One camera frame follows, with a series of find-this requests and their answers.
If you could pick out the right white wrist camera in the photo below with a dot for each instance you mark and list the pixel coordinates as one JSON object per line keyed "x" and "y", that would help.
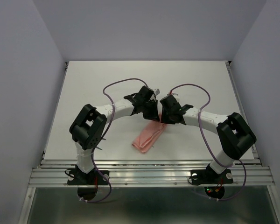
{"x": 173, "y": 94}

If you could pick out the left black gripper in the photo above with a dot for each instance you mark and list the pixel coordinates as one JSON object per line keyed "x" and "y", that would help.
{"x": 153, "y": 115}

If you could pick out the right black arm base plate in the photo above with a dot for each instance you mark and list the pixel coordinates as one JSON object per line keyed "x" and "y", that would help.
{"x": 203, "y": 176}

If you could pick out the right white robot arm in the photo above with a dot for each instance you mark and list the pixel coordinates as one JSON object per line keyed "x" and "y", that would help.
{"x": 235, "y": 136}

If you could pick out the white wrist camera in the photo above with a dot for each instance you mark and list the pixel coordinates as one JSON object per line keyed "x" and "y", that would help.
{"x": 173, "y": 94}
{"x": 156, "y": 92}

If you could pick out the pink satin napkin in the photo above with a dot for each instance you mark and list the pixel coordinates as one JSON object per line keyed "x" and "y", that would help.
{"x": 148, "y": 136}

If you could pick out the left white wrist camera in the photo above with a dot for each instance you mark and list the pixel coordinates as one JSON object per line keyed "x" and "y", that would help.
{"x": 156, "y": 92}

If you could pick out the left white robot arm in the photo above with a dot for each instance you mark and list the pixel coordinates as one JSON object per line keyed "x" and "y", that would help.
{"x": 87, "y": 128}

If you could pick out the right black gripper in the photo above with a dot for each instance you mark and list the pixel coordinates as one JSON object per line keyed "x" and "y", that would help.
{"x": 164, "y": 119}

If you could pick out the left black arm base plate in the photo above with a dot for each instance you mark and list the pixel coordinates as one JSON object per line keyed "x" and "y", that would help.
{"x": 78, "y": 178}

